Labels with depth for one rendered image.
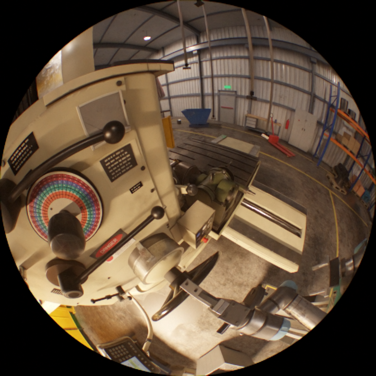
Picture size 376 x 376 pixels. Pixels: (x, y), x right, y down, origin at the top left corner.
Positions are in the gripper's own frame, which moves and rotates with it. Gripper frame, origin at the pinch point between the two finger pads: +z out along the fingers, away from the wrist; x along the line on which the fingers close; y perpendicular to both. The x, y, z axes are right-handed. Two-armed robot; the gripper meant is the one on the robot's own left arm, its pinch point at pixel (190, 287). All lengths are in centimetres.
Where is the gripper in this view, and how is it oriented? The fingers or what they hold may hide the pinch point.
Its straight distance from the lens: 31.1
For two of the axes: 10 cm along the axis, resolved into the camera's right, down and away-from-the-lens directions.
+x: 0.0, 7.7, 6.4
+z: -7.6, -4.2, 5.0
